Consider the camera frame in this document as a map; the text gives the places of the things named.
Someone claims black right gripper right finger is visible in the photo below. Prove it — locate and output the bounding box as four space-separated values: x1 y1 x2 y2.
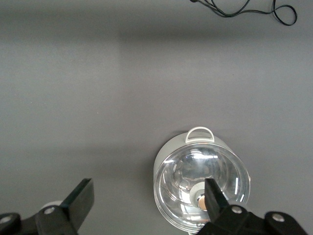
195 178 309 235

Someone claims thin black loose cable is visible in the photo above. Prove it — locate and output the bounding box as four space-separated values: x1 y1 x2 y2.
190 0 298 26

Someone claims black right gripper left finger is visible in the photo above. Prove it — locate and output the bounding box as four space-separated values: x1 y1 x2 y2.
0 178 95 235

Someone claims glass lid with grey knob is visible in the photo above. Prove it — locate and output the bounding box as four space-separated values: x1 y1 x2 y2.
154 143 251 233

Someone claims grey stockpot with loop handles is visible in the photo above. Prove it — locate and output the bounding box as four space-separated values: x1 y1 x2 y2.
153 126 252 233

